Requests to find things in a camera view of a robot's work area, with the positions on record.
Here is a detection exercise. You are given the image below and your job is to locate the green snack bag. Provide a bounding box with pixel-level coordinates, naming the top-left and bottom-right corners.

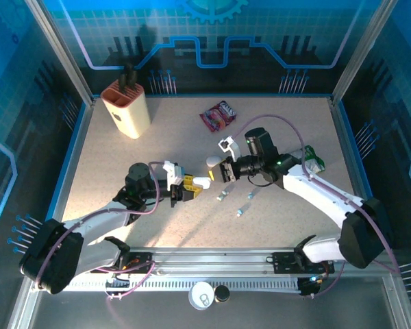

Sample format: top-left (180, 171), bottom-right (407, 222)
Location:
top-left (296, 145), bottom-right (327, 174)

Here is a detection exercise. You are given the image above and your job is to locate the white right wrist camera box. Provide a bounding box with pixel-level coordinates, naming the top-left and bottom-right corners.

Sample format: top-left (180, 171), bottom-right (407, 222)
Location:
top-left (218, 135), bottom-right (241, 162)

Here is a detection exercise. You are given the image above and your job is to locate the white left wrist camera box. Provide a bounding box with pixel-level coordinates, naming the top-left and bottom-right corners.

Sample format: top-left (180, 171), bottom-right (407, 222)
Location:
top-left (162, 160), bottom-right (186, 186)

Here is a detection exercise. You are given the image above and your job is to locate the red candy bag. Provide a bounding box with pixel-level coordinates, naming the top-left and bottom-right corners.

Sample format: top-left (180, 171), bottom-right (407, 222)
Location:
top-left (199, 100), bottom-right (238, 133)

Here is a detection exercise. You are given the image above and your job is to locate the black round cap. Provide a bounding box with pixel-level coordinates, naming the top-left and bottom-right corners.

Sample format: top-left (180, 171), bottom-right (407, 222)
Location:
top-left (214, 284), bottom-right (231, 304)

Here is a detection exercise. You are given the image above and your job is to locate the aluminium rail under arm bases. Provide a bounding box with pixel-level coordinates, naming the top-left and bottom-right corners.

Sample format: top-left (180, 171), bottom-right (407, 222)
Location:
top-left (64, 247), bottom-right (398, 275)

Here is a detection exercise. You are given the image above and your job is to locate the aluminium table side rail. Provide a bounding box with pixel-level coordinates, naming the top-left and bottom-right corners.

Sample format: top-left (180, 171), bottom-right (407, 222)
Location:
top-left (329, 97), bottom-right (379, 206)
top-left (53, 99), bottom-right (95, 217)

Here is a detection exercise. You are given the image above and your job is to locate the black knife handle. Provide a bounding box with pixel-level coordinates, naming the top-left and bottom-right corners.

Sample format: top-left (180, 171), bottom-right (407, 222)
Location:
top-left (125, 61), bottom-right (138, 90)
top-left (118, 70), bottom-right (129, 95)

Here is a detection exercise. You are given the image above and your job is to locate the aluminium frame post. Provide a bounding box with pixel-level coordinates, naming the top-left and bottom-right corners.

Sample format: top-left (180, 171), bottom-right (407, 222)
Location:
top-left (331, 0), bottom-right (393, 102)
top-left (23, 0), bottom-right (95, 106)

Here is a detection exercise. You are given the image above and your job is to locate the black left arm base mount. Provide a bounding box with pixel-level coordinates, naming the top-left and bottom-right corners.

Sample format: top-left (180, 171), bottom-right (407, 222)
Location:
top-left (90, 252), bottom-right (151, 274)

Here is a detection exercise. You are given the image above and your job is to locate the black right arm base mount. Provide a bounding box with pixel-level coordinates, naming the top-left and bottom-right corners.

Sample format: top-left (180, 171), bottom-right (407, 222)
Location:
top-left (272, 252), bottom-right (336, 275)

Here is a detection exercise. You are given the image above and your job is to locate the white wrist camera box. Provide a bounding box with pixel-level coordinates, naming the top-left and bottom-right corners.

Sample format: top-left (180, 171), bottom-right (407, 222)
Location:
top-left (218, 135), bottom-right (241, 162)
top-left (162, 160), bottom-right (186, 186)

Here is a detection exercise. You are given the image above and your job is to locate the cream knife block orange top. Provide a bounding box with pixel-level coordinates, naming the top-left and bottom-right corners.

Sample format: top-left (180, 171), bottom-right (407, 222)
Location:
top-left (100, 80), bottom-right (152, 141)

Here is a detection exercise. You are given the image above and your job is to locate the white slotted cable duct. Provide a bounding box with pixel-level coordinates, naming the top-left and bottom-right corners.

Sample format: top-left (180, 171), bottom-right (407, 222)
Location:
top-left (60, 277), bottom-right (302, 292)

